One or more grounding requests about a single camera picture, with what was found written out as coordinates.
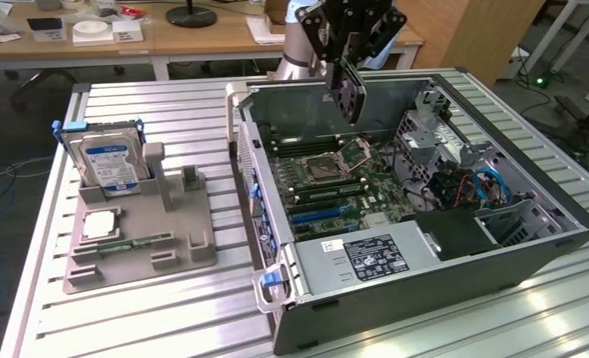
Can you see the blue slot clip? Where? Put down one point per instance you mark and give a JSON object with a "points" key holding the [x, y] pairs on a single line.
{"points": [[271, 236], [252, 186], [267, 226], [262, 214]]}

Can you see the wooden desk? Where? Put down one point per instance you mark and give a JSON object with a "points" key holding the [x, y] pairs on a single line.
{"points": [[200, 41]]}

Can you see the long black expansion slot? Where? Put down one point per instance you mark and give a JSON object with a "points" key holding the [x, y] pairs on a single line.
{"points": [[319, 206]]}

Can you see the wooden cabinet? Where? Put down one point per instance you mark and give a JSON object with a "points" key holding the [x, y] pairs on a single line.
{"points": [[473, 37]]}

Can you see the blue expansion slot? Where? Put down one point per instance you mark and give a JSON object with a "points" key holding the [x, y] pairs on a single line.
{"points": [[316, 217]]}

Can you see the black floor stand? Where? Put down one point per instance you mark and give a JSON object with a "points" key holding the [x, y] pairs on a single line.
{"points": [[573, 112]]}

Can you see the hard disk in blue caddy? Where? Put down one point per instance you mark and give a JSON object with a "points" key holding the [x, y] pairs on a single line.
{"points": [[108, 168]]}

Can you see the grey parts rack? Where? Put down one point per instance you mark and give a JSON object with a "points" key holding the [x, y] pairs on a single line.
{"points": [[135, 209]]}

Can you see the metal disk bay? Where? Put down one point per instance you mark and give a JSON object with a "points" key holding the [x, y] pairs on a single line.
{"points": [[519, 223], [424, 141]]}

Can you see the white floor box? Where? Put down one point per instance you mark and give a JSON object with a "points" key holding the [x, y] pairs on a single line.
{"points": [[513, 65]]}

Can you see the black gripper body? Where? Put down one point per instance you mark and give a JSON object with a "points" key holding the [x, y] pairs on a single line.
{"points": [[356, 18]]}

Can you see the black RAM slot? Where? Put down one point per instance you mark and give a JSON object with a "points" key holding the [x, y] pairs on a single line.
{"points": [[304, 139], [307, 144], [311, 153], [308, 148]]}

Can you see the grey power supply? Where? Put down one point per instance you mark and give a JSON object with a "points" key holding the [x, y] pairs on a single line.
{"points": [[324, 268]]}

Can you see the black and white box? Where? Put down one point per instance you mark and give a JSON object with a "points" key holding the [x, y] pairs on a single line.
{"points": [[46, 24]]}

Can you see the black chair base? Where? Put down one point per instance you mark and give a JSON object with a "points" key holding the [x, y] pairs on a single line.
{"points": [[51, 80]]}

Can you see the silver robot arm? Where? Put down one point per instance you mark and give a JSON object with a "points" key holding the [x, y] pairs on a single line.
{"points": [[295, 56]]}

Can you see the red packet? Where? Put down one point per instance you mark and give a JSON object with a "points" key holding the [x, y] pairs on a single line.
{"points": [[131, 12]]}

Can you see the open black PC case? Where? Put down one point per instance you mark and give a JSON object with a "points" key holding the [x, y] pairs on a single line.
{"points": [[424, 298]]}

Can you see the device with green light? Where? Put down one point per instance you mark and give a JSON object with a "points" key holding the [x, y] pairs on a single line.
{"points": [[540, 81]]}

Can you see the white paper stack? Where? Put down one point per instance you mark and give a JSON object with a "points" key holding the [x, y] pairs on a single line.
{"points": [[264, 31]]}

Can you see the green motherboard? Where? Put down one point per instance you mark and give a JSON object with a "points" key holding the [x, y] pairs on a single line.
{"points": [[373, 194]]}

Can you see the white round holder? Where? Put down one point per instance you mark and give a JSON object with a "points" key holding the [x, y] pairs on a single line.
{"points": [[92, 33]]}

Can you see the white paper slip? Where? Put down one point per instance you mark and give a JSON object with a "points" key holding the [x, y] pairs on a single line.
{"points": [[0, 38]]}

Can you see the metal socket cover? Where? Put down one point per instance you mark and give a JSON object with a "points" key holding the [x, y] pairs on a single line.
{"points": [[356, 153]]}

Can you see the black round lamp base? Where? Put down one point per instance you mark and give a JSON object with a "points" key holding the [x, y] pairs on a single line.
{"points": [[190, 16]]}

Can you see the brown cardboard box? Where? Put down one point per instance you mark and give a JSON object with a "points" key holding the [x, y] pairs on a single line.
{"points": [[278, 15]]}

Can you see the bare green RAM stick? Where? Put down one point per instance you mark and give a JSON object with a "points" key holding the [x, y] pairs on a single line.
{"points": [[126, 245]]}

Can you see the silver CPU chip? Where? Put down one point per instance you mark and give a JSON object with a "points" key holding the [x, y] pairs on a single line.
{"points": [[98, 225]]}

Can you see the white desk frame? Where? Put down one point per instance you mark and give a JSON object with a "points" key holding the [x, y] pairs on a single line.
{"points": [[573, 22]]}

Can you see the RAM stick with white label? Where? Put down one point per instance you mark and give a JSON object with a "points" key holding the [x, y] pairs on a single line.
{"points": [[332, 192]]}

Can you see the blue case latch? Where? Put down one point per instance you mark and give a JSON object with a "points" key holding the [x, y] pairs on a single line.
{"points": [[270, 280]]}

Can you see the CPU socket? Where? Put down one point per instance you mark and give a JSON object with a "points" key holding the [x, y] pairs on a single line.
{"points": [[322, 169]]}

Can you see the black graphics card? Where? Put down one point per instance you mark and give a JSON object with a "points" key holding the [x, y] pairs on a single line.
{"points": [[352, 100]]}

